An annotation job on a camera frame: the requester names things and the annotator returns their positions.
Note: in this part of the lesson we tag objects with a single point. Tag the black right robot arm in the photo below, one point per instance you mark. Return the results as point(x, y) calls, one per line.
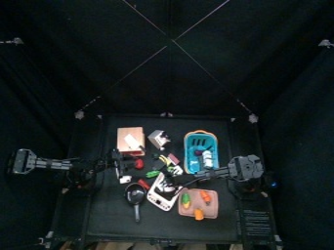
point(243, 167)

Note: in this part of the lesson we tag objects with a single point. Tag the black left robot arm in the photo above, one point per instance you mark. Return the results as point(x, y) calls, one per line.
point(52, 163)

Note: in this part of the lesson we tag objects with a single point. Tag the white square plate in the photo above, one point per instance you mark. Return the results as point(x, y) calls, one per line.
point(163, 200)

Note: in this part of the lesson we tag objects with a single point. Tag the red toy tomato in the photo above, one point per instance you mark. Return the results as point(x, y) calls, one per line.
point(139, 163)

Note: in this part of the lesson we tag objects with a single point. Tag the green white toy packet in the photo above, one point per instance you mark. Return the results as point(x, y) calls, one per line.
point(174, 169)

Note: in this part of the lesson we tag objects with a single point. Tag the green toy vegetable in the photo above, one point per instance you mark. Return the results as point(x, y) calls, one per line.
point(153, 174)

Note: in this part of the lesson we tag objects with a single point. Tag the teal basket orange rim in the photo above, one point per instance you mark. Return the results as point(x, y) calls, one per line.
point(191, 162)

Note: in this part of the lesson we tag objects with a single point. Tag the yellow green toy corn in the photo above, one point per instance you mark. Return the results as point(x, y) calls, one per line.
point(186, 200)

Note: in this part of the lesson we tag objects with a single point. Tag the red toy pepper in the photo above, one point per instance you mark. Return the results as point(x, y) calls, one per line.
point(143, 184)

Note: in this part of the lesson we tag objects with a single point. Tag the brown wooden toy box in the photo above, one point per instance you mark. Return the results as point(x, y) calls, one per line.
point(130, 140)

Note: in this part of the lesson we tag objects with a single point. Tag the maroon toy block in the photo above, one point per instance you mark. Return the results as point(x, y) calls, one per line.
point(174, 158)

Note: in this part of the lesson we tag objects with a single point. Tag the yellow black striped toy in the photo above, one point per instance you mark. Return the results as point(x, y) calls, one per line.
point(163, 159)

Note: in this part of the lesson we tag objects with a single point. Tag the orange toy carrot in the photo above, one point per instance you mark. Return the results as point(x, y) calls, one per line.
point(205, 197)

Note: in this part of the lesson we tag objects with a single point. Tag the black toy frying pan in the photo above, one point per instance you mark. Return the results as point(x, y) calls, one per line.
point(135, 195)

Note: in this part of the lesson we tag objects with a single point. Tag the white toy bottle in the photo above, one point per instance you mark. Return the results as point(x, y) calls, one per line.
point(207, 159)

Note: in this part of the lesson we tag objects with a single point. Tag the purple toy eggplant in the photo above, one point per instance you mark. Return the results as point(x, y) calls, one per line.
point(199, 152)

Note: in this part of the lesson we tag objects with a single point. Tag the grey white toy appliance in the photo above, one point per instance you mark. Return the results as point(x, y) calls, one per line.
point(158, 139)

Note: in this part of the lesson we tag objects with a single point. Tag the pink cutting board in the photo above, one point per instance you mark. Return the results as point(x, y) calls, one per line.
point(198, 206)

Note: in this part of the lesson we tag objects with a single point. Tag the orange toy fruit piece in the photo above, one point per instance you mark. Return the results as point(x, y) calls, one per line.
point(198, 214)

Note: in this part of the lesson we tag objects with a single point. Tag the silver frame corner bracket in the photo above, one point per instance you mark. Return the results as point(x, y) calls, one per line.
point(325, 43)
point(166, 114)
point(15, 41)
point(253, 117)
point(79, 114)

